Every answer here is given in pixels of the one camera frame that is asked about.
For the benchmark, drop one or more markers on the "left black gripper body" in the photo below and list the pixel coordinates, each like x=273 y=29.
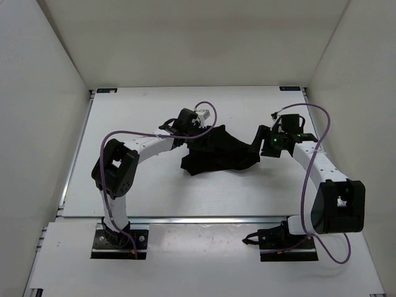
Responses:
x=200 y=143

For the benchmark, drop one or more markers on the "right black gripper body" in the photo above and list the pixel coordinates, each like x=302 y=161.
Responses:
x=273 y=143

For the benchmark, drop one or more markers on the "black skirt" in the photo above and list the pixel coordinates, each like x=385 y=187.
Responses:
x=225 y=153

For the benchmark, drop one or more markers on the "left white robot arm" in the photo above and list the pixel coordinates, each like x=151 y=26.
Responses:
x=120 y=154

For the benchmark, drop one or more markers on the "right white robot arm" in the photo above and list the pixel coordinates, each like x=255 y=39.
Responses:
x=338 y=205

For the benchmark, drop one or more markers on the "right blue corner label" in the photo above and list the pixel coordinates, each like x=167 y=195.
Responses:
x=290 y=88

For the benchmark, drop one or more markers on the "blue corner label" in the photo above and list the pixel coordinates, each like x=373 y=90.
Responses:
x=106 y=90
x=290 y=88

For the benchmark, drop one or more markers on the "left blue corner label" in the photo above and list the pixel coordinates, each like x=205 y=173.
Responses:
x=106 y=90

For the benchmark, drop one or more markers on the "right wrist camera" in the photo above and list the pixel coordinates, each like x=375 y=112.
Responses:
x=276 y=115

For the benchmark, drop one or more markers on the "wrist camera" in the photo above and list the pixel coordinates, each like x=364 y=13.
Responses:
x=202 y=115
x=276 y=115

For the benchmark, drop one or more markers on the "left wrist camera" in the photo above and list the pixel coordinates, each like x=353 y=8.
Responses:
x=202 y=115

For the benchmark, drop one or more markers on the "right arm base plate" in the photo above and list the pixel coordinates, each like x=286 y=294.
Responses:
x=277 y=244

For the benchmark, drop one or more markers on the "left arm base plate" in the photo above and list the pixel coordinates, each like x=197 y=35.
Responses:
x=109 y=245

